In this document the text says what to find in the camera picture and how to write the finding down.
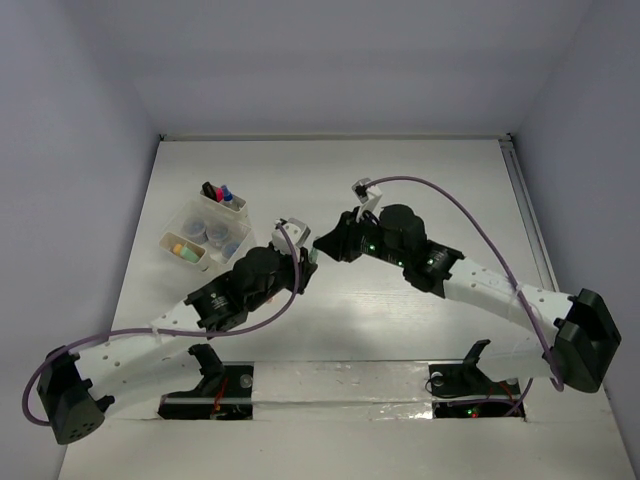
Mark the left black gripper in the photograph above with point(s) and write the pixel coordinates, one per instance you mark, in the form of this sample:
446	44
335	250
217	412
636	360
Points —
293	261

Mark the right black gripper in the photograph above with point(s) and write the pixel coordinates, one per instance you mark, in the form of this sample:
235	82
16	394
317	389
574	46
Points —
341	243

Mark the dark green marker pen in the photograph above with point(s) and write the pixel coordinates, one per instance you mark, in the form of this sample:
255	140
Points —
313	255

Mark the paperclip jar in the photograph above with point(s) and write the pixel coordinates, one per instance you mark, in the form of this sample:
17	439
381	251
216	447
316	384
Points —
194	230
217	234

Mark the green marker cap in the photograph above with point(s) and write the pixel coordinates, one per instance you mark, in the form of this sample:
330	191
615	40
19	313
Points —
189	255

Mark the clear blue spray bottle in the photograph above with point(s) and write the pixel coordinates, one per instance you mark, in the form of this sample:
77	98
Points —
227	196

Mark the pink black highlighter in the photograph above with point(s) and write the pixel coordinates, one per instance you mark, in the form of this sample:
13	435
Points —
211	192

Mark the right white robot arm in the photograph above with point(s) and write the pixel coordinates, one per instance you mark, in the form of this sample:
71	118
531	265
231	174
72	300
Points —
580	334

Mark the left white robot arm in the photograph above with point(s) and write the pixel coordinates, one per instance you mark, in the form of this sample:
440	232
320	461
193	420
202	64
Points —
78	388

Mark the white perforated organizer box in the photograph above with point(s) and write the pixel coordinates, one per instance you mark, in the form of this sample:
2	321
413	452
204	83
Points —
213	261

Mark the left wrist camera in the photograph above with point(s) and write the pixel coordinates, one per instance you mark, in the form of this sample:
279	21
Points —
292	230

